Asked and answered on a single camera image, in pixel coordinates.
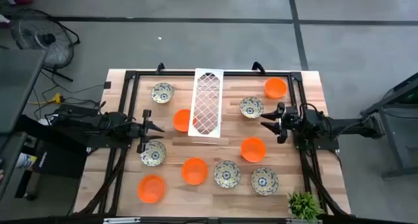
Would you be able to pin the white labelled bottle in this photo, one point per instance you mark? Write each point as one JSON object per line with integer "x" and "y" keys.
{"x": 26, "y": 160}

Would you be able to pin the small black bracket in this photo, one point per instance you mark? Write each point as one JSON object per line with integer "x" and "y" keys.
{"x": 107, "y": 85}

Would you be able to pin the dark grey metal stand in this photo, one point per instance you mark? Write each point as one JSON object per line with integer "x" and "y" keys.
{"x": 395, "y": 126}

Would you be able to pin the silver aluminium bar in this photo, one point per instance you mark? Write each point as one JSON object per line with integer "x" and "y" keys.
{"x": 121, "y": 220}

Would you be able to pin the black floor fan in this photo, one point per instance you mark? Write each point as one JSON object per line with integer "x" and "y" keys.
{"x": 49, "y": 38}

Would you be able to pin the orange plastic bowl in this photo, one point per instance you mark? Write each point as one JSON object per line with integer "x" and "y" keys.
{"x": 275, "y": 87}
{"x": 181, "y": 120}
{"x": 194, "y": 171}
{"x": 253, "y": 149}
{"x": 151, "y": 188}

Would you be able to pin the black case with white lettering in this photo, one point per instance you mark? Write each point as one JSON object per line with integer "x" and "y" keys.
{"x": 62, "y": 162}

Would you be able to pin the blue patterned yellow bowl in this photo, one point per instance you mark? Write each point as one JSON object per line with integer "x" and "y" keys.
{"x": 251, "y": 107}
{"x": 227, "y": 174}
{"x": 264, "y": 181}
{"x": 162, "y": 92}
{"x": 154, "y": 154}

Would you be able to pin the green potted plant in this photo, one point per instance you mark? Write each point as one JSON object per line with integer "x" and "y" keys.
{"x": 305, "y": 206}

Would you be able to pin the grey desk top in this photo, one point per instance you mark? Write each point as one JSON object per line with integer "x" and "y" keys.
{"x": 18, "y": 87}

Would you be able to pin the black frame beam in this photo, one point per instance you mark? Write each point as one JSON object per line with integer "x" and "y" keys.
{"x": 65, "y": 221}

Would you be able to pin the dark grey desk panel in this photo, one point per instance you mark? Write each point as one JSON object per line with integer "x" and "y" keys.
{"x": 9, "y": 158}

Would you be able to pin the white lattice shelf rack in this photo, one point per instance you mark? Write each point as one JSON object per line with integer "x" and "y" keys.
{"x": 209, "y": 70}

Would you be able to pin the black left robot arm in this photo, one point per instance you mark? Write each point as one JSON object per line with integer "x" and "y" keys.
{"x": 98, "y": 123}

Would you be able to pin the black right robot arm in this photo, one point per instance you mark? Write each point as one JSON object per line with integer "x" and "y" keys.
{"x": 346, "y": 126}

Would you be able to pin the black aluminium table frame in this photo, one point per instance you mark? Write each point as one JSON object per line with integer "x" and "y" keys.
{"x": 163, "y": 73}

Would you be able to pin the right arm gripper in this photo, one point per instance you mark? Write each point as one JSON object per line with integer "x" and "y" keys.
{"x": 287, "y": 121}

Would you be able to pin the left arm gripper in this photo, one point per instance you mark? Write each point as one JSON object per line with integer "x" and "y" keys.
{"x": 143, "y": 131}

